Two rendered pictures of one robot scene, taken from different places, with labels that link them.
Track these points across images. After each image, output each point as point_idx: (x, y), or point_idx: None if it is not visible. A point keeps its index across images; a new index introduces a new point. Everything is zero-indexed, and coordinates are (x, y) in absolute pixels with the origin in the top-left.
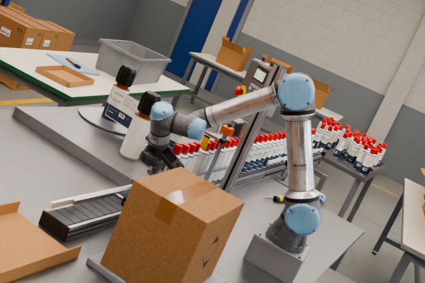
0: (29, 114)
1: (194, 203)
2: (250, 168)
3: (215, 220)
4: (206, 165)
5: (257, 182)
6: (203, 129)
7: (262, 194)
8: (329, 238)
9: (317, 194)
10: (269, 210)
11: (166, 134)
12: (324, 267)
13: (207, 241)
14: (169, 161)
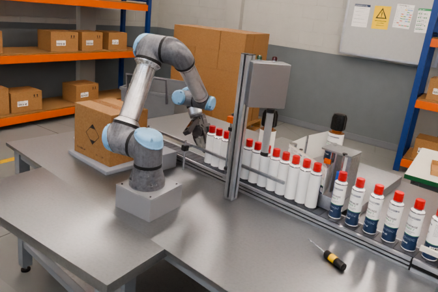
0: (276, 139)
1: (95, 103)
2: (365, 227)
3: (81, 105)
4: (250, 162)
5: (377, 257)
6: (174, 94)
7: (335, 250)
8: (255, 285)
9: (116, 118)
10: (281, 241)
11: (186, 105)
12: (161, 244)
13: (82, 118)
14: (187, 126)
